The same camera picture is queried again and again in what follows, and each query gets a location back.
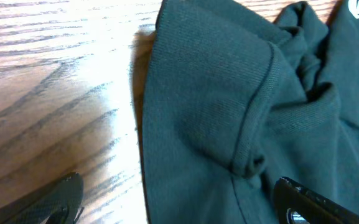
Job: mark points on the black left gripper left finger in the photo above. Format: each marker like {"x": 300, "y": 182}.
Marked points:
{"x": 59, "y": 202}

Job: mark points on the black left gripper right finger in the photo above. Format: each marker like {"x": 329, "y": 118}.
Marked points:
{"x": 296, "y": 204}

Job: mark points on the black t-shirt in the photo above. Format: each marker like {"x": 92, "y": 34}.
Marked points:
{"x": 233, "y": 102}

